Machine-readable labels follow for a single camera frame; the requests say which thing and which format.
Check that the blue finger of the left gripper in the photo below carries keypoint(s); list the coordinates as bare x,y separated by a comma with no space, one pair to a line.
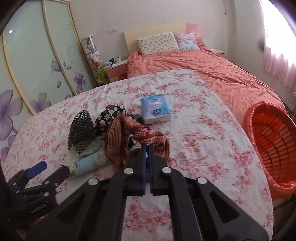
59,177
36,170

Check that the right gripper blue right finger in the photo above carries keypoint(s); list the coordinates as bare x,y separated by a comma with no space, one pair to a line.
155,166

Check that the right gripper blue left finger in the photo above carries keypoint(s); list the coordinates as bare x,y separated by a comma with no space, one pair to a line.
141,171

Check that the brown striped cloth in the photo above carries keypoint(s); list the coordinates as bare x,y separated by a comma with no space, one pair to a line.
122,131

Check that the blue tissue pack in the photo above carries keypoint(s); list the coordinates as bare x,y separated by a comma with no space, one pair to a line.
155,109

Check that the black daisy print cloth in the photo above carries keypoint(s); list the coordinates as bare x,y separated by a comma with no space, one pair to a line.
105,118

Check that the black white checkered cloth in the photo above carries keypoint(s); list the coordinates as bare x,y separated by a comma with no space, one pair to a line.
81,132

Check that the pink white nightstand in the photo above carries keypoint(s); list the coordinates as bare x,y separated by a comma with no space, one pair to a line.
118,71

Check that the white mug on nightstand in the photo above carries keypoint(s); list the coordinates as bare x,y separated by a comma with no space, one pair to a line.
117,59

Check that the salmon pink bed duvet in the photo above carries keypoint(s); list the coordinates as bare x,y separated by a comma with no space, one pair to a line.
238,89

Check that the plush toy display tube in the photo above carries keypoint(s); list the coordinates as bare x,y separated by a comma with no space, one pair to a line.
95,62

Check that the floral white pillow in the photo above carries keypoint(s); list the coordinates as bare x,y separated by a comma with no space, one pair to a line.
157,44

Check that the glass floral wardrobe doors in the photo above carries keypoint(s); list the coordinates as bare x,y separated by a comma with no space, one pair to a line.
42,63

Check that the striped pink pillow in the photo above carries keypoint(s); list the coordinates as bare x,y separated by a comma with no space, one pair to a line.
186,41

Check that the far bedside nightstand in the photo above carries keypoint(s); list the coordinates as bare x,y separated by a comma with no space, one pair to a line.
218,52

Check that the red plastic laundry basket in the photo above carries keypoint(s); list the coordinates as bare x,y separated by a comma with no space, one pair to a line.
272,133

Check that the pink window curtain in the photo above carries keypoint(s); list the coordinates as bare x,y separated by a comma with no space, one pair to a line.
279,51

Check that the white wall outlet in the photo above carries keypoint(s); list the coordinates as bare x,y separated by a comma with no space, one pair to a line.
113,30

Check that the white wire rack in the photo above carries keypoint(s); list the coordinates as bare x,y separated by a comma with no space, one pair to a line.
290,105

